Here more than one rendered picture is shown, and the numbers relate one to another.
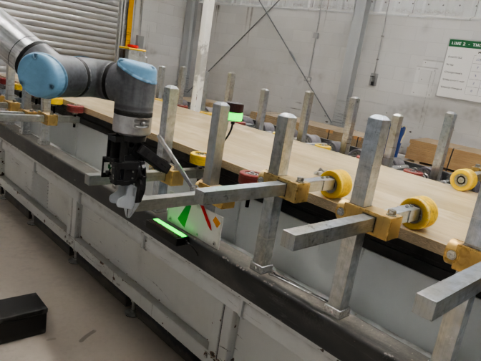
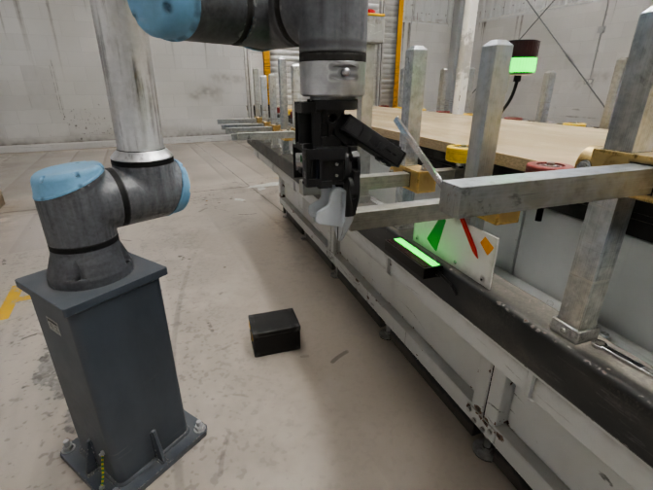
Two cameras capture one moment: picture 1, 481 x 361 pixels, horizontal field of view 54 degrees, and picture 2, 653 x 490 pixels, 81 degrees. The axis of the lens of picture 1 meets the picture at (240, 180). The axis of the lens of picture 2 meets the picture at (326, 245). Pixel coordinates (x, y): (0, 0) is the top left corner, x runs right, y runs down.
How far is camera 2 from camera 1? 61 cm
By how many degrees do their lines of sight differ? 26
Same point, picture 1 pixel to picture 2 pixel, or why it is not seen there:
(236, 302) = (520, 373)
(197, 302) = (458, 339)
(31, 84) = (144, 12)
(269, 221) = (601, 249)
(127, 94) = (312, 15)
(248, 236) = (535, 264)
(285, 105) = (560, 114)
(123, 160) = (320, 144)
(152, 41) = not seen: hidden behind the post
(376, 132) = not seen: outside the picture
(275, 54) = (548, 61)
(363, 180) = not seen: outside the picture
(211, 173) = (478, 167)
